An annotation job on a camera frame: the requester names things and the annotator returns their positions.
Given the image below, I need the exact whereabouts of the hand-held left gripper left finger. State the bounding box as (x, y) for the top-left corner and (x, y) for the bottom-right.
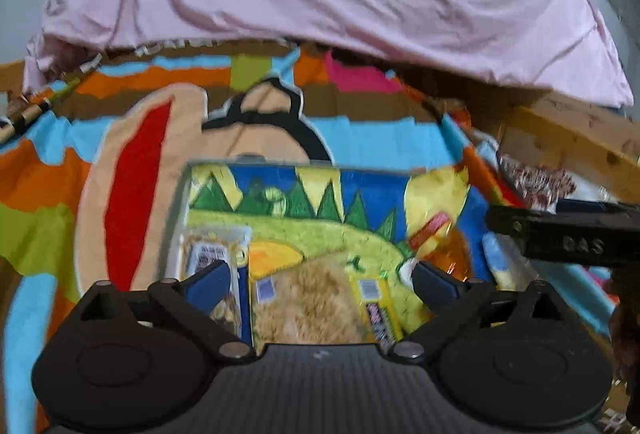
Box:
(67, 259), (258, 360)

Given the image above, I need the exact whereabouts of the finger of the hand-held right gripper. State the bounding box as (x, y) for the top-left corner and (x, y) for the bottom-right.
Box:
(485, 204), (640, 245)

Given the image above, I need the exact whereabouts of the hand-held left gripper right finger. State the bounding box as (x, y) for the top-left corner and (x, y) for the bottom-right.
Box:
(387, 260), (583, 360)

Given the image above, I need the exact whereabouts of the clear packet of nut snacks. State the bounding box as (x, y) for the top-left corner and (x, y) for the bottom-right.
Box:
(182, 226), (251, 335)

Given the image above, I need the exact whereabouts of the orange clear snack packet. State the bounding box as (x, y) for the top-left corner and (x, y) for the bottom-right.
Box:
(406, 211), (476, 286)

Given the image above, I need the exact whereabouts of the dark blue snack packet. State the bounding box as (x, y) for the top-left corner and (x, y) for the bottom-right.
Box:
(237, 261), (254, 346)

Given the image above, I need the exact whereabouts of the yellow noodle snack packet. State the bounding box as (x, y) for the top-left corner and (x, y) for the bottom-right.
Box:
(254, 259), (403, 351)

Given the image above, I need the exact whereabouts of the grey tray with dinosaur picture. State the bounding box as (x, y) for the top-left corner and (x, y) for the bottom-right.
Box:
(175, 159), (501, 355)

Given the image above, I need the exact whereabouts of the floral satin quilt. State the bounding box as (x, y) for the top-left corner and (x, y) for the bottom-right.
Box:
(497, 154), (583, 211)

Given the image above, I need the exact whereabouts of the colourful printed blanket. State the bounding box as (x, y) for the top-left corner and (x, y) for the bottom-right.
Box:
(0, 41), (621, 434)

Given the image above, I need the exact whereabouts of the leopard print cloth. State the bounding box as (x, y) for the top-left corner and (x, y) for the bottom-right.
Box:
(0, 79), (81, 145)

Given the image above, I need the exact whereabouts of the wooden bed frame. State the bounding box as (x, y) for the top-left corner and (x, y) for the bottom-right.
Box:
(500, 106), (640, 205)

